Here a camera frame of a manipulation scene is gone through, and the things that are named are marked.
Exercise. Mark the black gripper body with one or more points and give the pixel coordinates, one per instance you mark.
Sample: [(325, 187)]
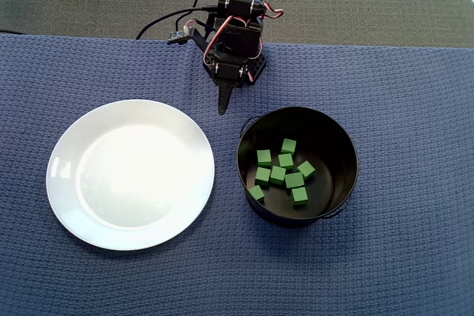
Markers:
[(227, 70)]

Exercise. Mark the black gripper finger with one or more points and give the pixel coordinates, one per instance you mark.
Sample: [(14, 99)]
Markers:
[(224, 99)]

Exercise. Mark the white round plate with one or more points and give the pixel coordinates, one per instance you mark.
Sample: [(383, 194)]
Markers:
[(129, 175)]

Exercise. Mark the black metal bucket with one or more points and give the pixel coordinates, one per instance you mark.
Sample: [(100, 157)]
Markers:
[(333, 183)]

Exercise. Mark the blue woven cloth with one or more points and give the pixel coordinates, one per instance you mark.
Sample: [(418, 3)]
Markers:
[(333, 275)]

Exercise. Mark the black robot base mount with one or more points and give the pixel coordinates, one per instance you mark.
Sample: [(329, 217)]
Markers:
[(259, 66)]

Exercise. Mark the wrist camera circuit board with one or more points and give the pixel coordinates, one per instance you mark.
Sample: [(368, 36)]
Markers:
[(177, 36)]

